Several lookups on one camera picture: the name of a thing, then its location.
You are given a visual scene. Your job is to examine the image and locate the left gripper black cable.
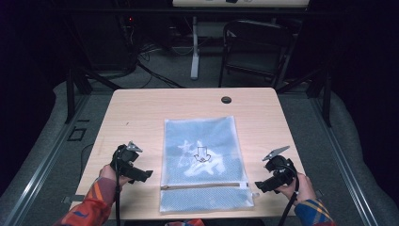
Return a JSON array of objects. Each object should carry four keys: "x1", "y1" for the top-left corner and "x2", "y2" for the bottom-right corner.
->
[{"x1": 113, "y1": 149, "x2": 123, "y2": 226}]

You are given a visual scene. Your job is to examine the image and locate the person's patterned shirt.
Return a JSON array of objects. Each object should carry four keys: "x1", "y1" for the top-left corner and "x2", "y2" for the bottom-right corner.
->
[{"x1": 164, "y1": 218, "x2": 205, "y2": 226}]

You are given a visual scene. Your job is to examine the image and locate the dark computer cabinet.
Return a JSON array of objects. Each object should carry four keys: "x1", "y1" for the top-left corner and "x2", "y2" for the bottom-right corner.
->
[{"x1": 73, "y1": 10, "x2": 139, "y2": 73}]

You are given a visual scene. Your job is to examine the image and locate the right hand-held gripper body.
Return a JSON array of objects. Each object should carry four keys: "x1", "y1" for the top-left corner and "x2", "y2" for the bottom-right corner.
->
[{"x1": 262, "y1": 145, "x2": 298, "y2": 190}]

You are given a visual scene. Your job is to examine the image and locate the person's right hand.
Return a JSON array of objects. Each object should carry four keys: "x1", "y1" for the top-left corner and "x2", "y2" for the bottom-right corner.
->
[{"x1": 276, "y1": 171, "x2": 318, "y2": 207}]

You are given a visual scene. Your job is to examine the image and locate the black metal stand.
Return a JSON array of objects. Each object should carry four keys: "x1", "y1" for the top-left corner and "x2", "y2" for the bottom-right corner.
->
[
  {"x1": 276, "y1": 65, "x2": 334, "y2": 128},
  {"x1": 64, "y1": 64, "x2": 124, "y2": 125}
]

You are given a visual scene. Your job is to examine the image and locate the person's left hand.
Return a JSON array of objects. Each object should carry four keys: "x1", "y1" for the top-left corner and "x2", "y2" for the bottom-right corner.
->
[{"x1": 98, "y1": 164, "x2": 133, "y2": 186}]

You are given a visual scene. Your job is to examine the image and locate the black floor cables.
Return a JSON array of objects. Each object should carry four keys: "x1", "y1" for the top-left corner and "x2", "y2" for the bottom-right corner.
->
[{"x1": 136, "y1": 43, "x2": 186, "y2": 89}]

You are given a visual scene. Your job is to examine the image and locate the white mesh zippered laundry bag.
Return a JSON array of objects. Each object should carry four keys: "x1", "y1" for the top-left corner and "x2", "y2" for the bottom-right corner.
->
[{"x1": 159, "y1": 115, "x2": 256, "y2": 215}]

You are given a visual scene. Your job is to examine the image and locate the black folding chair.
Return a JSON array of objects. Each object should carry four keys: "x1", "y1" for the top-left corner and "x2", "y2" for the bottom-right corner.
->
[{"x1": 217, "y1": 19, "x2": 298, "y2": 90}]

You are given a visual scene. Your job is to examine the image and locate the aluminium floor rail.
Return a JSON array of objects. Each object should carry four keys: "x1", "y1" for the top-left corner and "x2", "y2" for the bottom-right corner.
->
[
  {"x1": 309, "y1": 96, "x2": 379, "y2": 226},
  {"x1": 2, "y1": 93, "x2": 92, "y2": 226}
]

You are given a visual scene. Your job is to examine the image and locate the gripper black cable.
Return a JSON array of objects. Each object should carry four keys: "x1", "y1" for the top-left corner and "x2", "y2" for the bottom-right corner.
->
[
  {"x1": 113, "y1": 149, "x2": 123, "y2": 226},
  {"x1": 277, "y1": 173, "x2": 299, "y2": 226}
]

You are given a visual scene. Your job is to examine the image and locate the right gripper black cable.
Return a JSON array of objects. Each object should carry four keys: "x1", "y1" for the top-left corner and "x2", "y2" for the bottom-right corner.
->
[{"x1": 277, "y1": 173, "x2": 299, "y2": 226}]

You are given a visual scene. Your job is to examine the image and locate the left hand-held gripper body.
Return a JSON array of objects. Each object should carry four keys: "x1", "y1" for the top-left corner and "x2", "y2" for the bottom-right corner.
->
[{"x1": 109, "y1": 140, "x2": 144, "y2": 177}]

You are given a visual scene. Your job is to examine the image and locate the white desk leg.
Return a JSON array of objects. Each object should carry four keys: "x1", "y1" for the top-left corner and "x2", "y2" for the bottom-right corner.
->
[{"x1": 189, "y1": 15, "x2": 201, "y2": 81}]

